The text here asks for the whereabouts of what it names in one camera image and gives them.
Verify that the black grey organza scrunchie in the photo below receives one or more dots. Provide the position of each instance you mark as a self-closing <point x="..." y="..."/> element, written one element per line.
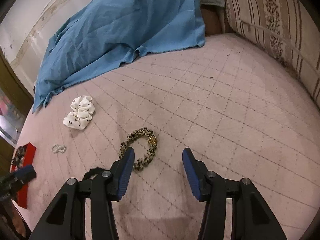
<point x="19" y="156"/>

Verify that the blue blanket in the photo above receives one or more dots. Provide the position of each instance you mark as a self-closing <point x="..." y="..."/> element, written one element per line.
<point x="106" y="33"/>

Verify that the red tray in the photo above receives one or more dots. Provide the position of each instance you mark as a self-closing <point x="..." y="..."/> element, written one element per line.
<point x="21" y="196"/>

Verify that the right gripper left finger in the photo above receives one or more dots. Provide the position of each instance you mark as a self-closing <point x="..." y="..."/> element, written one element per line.
<point x="64" y="217"/>

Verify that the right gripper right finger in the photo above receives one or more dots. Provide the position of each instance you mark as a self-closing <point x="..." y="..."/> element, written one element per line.
<point x="252" y="218"/>

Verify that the white cherry print scrunchie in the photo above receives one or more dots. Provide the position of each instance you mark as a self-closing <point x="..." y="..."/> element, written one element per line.
<point x="81" y="114"/>

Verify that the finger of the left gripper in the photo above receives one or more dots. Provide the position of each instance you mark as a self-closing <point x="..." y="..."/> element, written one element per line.
<point x="24" y="173"/>

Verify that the striped floral pillow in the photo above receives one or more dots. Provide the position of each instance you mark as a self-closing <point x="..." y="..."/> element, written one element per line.
<point x="285" y="30"/>

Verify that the wooden glass door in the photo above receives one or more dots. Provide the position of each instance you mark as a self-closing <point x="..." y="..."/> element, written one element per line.
<point x="16" y="103"/>

